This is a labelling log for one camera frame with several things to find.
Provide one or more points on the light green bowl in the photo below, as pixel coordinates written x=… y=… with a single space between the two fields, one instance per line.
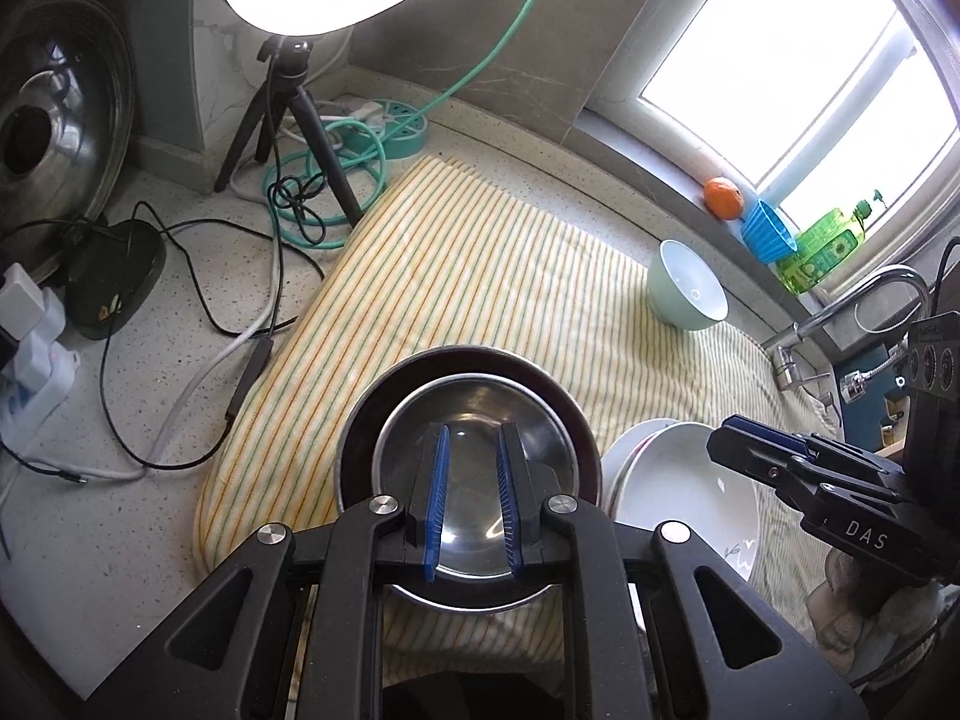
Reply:
x=675 y=307

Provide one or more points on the white oval plate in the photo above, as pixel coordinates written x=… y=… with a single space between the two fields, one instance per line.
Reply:
x=675 y=495

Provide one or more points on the teal round power strip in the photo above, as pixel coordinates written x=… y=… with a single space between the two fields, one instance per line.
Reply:
x=409 y=139

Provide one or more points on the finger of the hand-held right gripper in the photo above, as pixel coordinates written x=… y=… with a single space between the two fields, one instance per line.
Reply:
x=765 y=469
x=765 y=427

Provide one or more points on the white power strip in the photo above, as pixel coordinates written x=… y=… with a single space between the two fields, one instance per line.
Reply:
x=37 y=390

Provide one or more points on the chrome kitchen faucet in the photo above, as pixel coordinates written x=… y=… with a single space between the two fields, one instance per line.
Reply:
x=787 y=360

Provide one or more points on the deep floral plate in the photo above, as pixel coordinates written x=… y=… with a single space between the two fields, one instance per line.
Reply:
x=637 y=439

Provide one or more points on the green dish soap bottle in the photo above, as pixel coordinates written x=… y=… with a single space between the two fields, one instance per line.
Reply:
x=821 y=247

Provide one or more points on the large steel bowl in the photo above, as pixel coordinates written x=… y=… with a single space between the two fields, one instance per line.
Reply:
x=360 y=427

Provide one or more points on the orange tangerine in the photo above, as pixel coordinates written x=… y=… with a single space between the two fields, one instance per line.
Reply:
x=724 y=199

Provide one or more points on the white plug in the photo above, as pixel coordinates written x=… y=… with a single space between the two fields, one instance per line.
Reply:
x=360 y=111

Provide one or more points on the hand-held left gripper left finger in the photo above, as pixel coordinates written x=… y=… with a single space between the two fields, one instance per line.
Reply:
x=437 y=510

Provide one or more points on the person's right hand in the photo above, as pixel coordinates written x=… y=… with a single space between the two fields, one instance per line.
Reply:
x=847 y=615

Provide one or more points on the white power adapter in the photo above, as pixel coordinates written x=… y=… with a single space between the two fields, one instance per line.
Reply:
x=19 y=292

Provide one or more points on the red steel bowl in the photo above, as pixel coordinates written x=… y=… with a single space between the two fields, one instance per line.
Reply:
x=472 y=427

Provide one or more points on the black tripod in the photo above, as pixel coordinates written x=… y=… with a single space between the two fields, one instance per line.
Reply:
x=285 y=75

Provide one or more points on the yellow striped cloth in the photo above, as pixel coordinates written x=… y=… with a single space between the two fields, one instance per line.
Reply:
x=465 y=270

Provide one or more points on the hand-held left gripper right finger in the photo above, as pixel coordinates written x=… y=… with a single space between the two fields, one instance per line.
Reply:
x=508 y=510

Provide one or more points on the shallow floral plate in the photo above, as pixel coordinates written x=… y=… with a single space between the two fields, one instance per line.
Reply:
x=609 y=476

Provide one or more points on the blue ribbed cup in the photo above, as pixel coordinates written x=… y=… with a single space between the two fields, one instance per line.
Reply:
x=765 y=236

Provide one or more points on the black plastic box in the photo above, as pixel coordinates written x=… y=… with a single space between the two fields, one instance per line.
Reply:
x=120 y=270

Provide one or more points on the white framed window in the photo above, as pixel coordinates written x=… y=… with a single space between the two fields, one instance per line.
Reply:
x=750 y=52

